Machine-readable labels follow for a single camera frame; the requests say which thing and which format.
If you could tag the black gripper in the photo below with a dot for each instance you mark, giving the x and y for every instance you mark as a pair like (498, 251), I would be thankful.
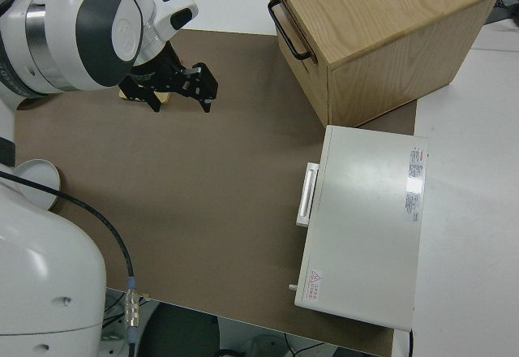
(158, 73)

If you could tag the gray plate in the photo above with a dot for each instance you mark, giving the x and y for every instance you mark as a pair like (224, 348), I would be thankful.
(36, 182)

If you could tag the wooden drawer box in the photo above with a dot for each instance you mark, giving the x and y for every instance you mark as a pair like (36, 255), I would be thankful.
(385, 16)

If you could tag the white toaster oven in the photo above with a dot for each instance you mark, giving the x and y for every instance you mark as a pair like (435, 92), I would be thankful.
(365, 219)

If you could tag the wooden mug stand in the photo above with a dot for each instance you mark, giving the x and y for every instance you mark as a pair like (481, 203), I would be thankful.
(164, 98)

